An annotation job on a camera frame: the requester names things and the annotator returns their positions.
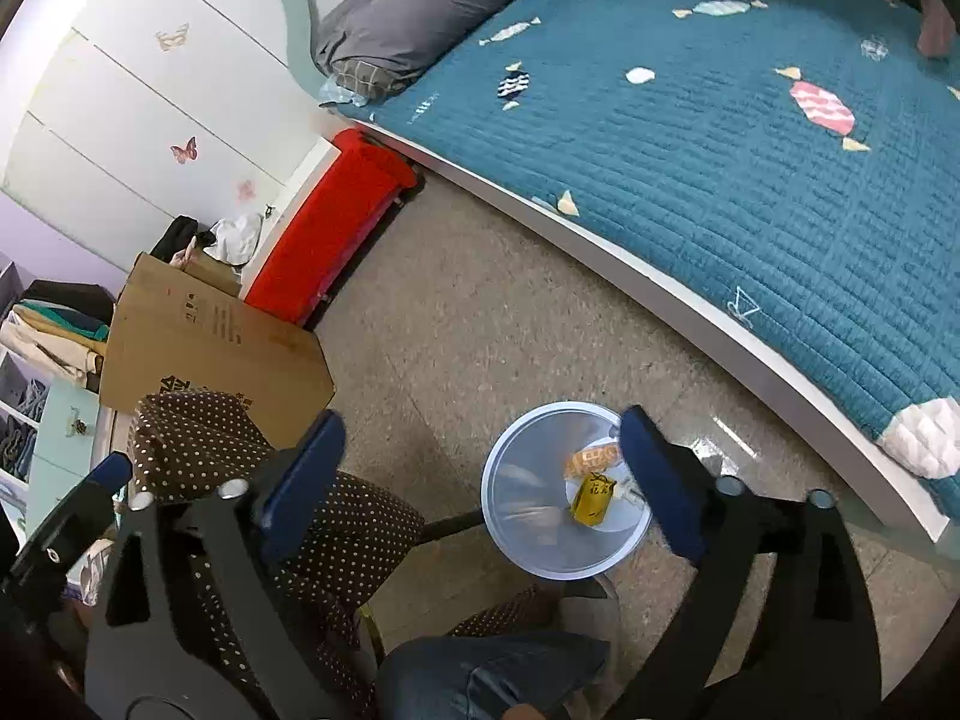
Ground light blue trash bin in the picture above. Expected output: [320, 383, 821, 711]
[480, 401, 655, 581]

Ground black cloth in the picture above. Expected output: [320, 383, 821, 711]
[148, 216, 218, 263]

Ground white and green bed frame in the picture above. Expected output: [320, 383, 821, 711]
[232, 0, 952, 541]

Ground brown polka dot tablecloth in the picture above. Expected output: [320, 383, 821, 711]
[127, 390, 571, 720]

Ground white wardrobe doors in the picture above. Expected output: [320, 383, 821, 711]
[0, 0, 316, 271]

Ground orange snack wrapper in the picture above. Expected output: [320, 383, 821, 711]
[564, 444, 623, 479]

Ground folded blue grey clothes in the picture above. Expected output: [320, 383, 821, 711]
[0, 420, 35, 481]

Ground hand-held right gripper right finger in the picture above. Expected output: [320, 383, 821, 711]
[600, 405, 884, 720]

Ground green hanging garment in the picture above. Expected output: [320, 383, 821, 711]
[15, 300, 110, 342]

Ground red storage bench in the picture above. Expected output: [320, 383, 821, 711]
[244, 127, 417, 327]

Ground white bedside table top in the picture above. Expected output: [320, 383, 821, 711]
[238, 136, 342, 293]

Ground open wardrobe shelf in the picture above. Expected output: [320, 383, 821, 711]
[0, 251, 53, 496]

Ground grey plaid pillow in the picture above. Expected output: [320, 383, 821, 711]
[330, 56, 421, 106]

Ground light green drawer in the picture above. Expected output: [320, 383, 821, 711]
[22, 375, 113, 526]

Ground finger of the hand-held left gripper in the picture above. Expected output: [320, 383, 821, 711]
[0, 452, 134, 601]

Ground white plastic bag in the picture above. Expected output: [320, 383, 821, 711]
[204, 211, 263, 267]

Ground cream hanging hoodie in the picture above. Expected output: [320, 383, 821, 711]
[0, 319, 106, 391]

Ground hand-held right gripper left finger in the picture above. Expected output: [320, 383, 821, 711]
[84, 409, 362, 720]

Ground light blue checked pillow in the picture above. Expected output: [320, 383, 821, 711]
[319, 79, 370, 111]

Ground black hanging garment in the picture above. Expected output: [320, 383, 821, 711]
[19, 279, 117, 323]

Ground person's jeans leg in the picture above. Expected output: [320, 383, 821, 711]
[375, 630, 612, 720]

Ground blue printed quilt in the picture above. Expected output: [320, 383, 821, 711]
[334, 0, 960, 481]

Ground grey duvet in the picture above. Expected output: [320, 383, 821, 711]
[311, 0, 586, 102]

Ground yellow wrapper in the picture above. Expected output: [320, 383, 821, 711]
[570, 472, 617, 526]

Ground cardboard box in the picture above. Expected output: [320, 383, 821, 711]
[99, 251, 336, 428]

